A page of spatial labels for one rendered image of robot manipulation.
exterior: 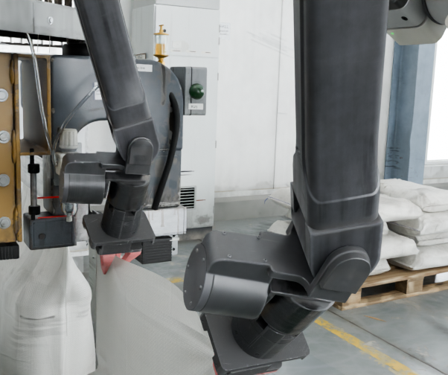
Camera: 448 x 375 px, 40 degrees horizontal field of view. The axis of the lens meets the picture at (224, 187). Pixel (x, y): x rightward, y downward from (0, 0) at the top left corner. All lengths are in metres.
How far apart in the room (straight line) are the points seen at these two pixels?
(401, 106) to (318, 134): 6.54
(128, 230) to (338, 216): 0.53
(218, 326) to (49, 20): 0.60
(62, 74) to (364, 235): 0.71
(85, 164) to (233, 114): 4.96
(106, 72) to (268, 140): 5.23
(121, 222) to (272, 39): 5.16
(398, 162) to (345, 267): 6.51
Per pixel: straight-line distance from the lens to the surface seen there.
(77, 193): 0.89
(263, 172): 6.06
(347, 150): 0.44
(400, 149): 6.97
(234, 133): 5.84
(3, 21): 0.95
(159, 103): 1.14
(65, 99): 1.08
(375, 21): 0.40
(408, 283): 4.10
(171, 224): 1.18
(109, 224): 0.95
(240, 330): 0.60
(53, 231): 1.11
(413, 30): 0.99
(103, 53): 0.84
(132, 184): 0.90
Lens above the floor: 1.31
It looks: 10 degrees down
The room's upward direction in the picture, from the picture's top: 2 degrees clockwise
